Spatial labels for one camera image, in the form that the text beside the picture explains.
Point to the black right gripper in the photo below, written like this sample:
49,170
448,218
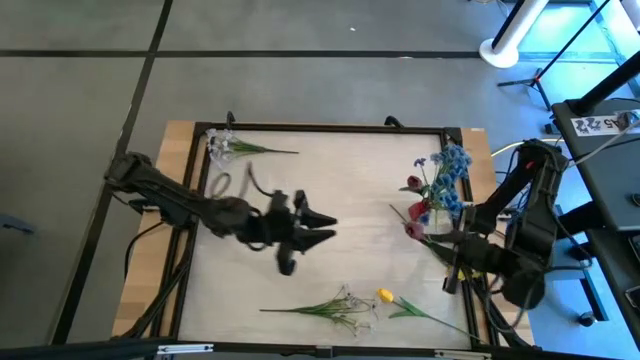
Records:
482,255

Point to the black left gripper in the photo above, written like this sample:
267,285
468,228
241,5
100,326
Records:
280,225

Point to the dark red artificial tulip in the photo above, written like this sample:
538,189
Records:
414,230
414,183

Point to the blue artificial flower bunch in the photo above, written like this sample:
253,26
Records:
450,170

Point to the yellow artificial tulip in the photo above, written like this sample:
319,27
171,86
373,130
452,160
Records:
385,295

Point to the white artificial flower bunch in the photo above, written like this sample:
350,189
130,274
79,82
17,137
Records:
220,145
325,310

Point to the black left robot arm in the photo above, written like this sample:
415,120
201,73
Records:
165,195

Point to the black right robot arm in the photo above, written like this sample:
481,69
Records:
537,225

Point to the yellow flower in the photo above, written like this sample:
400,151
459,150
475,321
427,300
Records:
470,274

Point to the black caster wheel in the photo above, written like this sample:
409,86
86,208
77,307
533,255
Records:
586,318

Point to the black side desk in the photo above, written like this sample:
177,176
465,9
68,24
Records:
610,190

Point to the black tripod stand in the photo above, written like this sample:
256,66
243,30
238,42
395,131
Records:
537,79

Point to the white paper label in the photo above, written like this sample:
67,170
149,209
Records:
595,125

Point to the white pole with round base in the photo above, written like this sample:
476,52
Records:
500,52

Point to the thick black pole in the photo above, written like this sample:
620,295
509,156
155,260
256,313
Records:
607,85

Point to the blue-grey floor object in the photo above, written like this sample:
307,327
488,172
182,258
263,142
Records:
15,224

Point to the black aluminium table frame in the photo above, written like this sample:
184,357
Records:
325,126

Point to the silver metal bracket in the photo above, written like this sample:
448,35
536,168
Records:
185,348
462,355

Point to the black frame clamp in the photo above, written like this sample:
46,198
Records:
230,119
394,121

